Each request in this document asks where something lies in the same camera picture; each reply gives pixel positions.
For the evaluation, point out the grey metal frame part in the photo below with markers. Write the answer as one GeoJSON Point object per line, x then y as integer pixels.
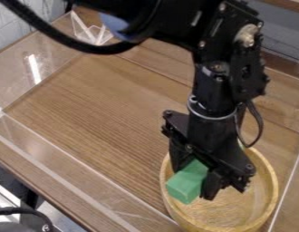
{"type": "Point", "coordinates": [20, 218]}

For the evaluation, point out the green rectangular block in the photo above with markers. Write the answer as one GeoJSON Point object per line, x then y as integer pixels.
{"type": "Point", "coordinates": [185, 184]}

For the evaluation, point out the clear acrylic enclosure wall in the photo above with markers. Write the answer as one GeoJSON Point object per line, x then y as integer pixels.
{"type": "Point", "coordinates": [81, 130]}

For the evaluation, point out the clear acrylic corner bracket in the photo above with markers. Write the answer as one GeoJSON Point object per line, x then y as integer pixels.
{"type": "Point", "coordinates": [95, 35]}

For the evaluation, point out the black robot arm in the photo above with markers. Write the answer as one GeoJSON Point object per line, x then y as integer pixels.
{"type": "Point", "coordinates": [221, 32]}

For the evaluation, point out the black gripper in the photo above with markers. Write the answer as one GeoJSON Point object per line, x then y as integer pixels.
{"type": "Point", "coordinates": [209, 137]}

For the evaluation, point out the brown wooden bowl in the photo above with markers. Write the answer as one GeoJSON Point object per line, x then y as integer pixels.
{"type": "Point", "coordinates": [234, 212]}

